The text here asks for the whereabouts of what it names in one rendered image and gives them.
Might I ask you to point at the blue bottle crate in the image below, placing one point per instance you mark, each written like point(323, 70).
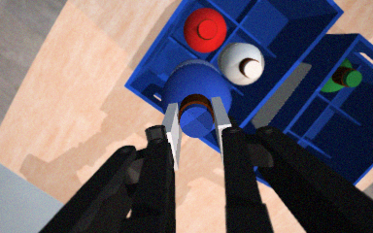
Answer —
point(341, 138)
point(285, 31)

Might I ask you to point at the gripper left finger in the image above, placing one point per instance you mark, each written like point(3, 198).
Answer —
point(103, 203)

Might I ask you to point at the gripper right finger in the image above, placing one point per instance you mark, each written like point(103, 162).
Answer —
point(320, 199)

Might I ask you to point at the white bottle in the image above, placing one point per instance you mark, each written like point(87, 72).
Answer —
point(241, 63)

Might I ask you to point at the red bottle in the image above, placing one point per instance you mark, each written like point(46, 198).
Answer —
point(201, 26)

